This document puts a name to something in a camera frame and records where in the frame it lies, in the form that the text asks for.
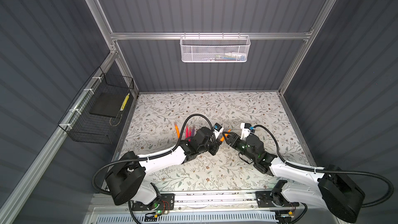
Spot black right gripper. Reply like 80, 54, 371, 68
222, 131, 257, 163

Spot yellow highlighter pen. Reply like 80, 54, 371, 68
220, 129, 231, 142

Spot orange highlighter pen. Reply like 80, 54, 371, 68
174, 122, 180, 138

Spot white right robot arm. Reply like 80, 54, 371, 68
222, 132, 365, 223

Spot items in white basket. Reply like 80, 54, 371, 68
203, 52, 247, 62

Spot yellow highlighter in basket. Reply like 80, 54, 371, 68
120, 93, 130, 112

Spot black pad in basket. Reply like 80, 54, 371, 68
89, 93, 125, 118

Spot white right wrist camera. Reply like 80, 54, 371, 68
240, 123, 254, 141

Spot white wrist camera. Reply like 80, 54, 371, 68
213, 123, 224, 140
240, 123, 254, 141

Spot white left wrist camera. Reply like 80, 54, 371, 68
213, 123, 224, 140

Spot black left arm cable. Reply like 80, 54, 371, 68
91, 113, 215, 224

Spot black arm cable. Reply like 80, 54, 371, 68
253, 124, 394, 208
91, 113, 215, 224

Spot white wire mesh basket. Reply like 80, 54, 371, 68
179, 34, 251, 63

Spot black wire mesh basket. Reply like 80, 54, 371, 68
59, 68, 134, 145

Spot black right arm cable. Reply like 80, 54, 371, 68
253, 124, 394, 208

